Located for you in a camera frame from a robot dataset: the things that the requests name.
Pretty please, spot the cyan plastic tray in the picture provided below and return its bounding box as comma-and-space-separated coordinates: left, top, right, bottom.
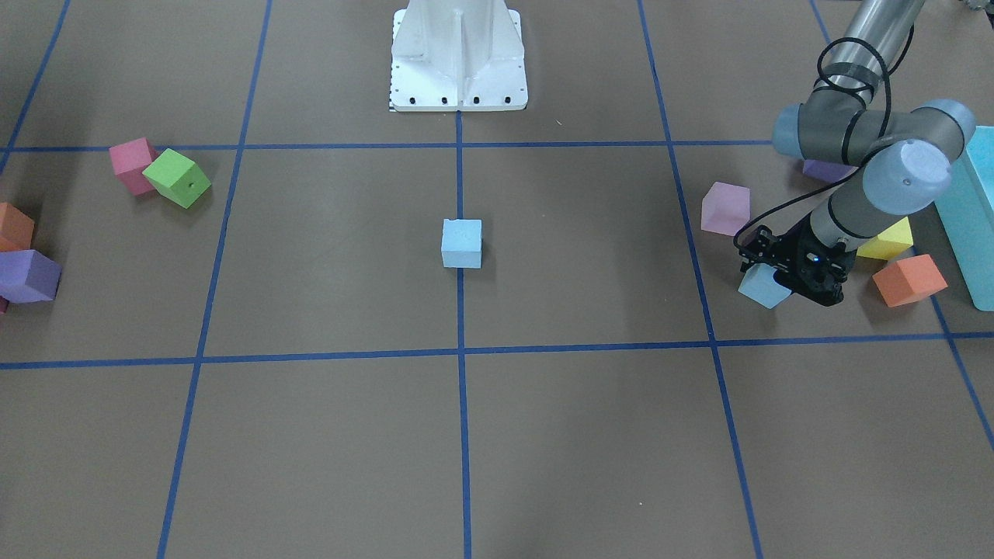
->
935, 125, 993, 312

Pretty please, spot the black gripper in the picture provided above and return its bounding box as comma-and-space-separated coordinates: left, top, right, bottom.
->
766, 220, 824, 280

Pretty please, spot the red pink foam block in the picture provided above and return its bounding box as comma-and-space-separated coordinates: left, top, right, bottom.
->
109, 137, 158, 196

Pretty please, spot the green foam block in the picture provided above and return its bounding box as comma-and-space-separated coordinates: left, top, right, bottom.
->
142, 148, 212, 209

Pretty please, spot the pink lilac foam block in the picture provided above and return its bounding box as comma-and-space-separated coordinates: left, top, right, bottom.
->
700, 182, 752, 236

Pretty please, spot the purple foam block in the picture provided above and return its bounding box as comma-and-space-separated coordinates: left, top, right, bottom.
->
801, 159, 856, 183
1, 250, 63, 304

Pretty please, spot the yellow foam block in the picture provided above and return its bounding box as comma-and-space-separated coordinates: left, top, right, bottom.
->
857, 217, 915, 261

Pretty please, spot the white camera mast base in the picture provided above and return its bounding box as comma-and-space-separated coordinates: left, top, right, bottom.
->
388, 1, 529, 113

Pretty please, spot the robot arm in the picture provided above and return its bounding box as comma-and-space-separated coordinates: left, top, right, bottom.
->
739, 1, 976, 297

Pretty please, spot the light blue foam block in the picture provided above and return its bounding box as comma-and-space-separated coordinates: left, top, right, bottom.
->
440, 219, 483, 269
738, 264, 792, 309

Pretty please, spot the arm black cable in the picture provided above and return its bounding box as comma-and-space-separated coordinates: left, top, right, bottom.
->
733, 27, 917, 249

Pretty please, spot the orange foam block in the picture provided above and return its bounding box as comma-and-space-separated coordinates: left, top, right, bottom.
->
0, 203, 35, 252
872, 254, 948, 308

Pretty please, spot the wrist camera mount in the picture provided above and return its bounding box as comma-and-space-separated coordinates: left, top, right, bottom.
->
774, 243, 857, 307

